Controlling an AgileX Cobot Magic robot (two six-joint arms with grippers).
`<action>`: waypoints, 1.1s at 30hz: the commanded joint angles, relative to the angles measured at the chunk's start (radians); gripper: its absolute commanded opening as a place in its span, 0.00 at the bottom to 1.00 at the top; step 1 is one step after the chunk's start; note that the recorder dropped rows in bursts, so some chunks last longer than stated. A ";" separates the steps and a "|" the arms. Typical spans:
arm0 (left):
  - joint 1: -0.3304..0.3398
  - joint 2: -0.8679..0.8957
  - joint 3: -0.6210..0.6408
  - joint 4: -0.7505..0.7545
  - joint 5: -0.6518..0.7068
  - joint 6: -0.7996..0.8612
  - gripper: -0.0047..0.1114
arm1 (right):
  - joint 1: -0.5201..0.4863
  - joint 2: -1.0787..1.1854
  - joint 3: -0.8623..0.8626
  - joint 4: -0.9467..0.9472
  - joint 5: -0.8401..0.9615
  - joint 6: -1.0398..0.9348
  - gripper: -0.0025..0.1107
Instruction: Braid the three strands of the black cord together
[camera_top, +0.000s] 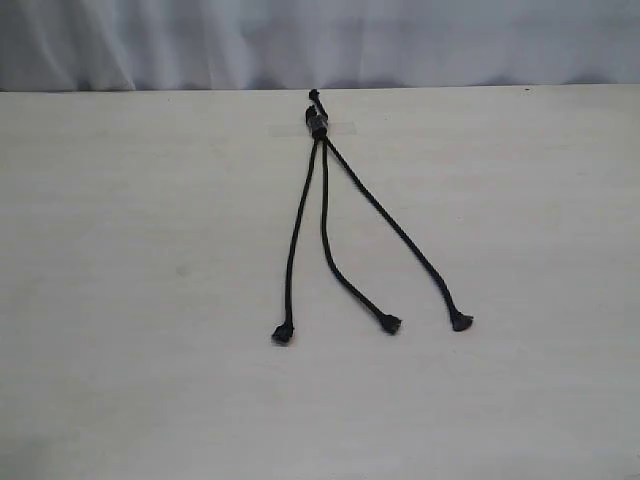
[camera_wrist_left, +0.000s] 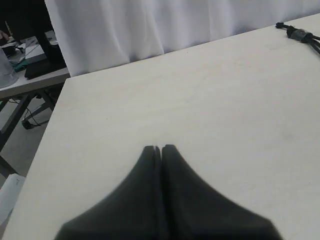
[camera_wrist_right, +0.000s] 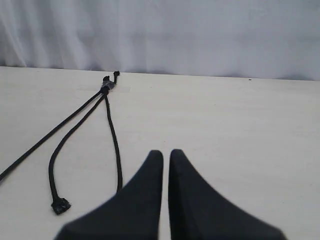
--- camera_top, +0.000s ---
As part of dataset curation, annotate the clear adhesive tape strip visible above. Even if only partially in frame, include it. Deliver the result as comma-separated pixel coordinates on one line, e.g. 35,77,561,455
267,122,357,138

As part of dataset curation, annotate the white backdrop curtain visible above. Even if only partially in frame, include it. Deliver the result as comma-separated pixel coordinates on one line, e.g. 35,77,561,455
1,1,639,91

